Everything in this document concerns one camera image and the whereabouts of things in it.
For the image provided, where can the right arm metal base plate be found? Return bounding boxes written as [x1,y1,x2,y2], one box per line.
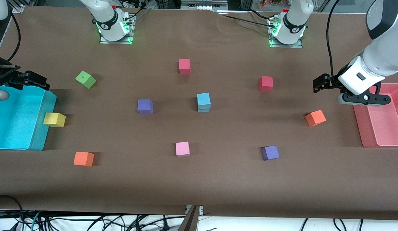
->
[99,14,135,45]

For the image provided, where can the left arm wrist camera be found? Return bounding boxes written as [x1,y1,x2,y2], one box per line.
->
[337,93,391,107]

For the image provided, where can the orange foam block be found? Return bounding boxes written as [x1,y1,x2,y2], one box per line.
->
[305,110,327,127]
[74,151,95,167]

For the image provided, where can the grey metal bracket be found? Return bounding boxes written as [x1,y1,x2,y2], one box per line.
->
[185,205,204,216]

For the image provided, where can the black base power cable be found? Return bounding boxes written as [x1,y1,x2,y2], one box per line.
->
[215,9,273,25]
[122,2,152,23]

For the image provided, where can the red foam block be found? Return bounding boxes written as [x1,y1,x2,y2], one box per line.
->
[259,76,273,92]
[179,59,191,75]

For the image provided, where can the pink foam block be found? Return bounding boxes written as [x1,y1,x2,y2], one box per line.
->
[175,141,190,157]

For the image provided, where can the teal floor cable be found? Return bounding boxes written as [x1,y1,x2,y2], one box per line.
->
[30,210,42,231]

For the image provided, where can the dark camera support post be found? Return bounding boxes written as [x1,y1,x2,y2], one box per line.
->
[178,205,200,231]

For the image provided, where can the cyan plastic bin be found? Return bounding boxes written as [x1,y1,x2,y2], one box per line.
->
[0,85,57,151]

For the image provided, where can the purple foam block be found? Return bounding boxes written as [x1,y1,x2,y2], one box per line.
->
[137,99,154,115]
[262,145,280,161]

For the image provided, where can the pink plastic bin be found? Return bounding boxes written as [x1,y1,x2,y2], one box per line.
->
[352,83,398,148]

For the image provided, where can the yellow foam block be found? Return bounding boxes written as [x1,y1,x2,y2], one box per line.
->
[43,112,66,128]

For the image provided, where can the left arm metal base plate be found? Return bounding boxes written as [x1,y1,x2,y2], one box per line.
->
[269,16,304,48]

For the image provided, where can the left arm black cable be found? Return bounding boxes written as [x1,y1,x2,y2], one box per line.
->
[326,0,343,78]

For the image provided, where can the green foam block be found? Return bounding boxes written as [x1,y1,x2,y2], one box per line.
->
[75,71,97,89]

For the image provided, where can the silver aluminium frame rail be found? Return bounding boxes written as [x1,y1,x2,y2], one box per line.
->
[181,0,228,10]

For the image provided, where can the brown paper table cover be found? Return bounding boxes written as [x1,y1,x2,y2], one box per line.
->
[0,6,398,221]

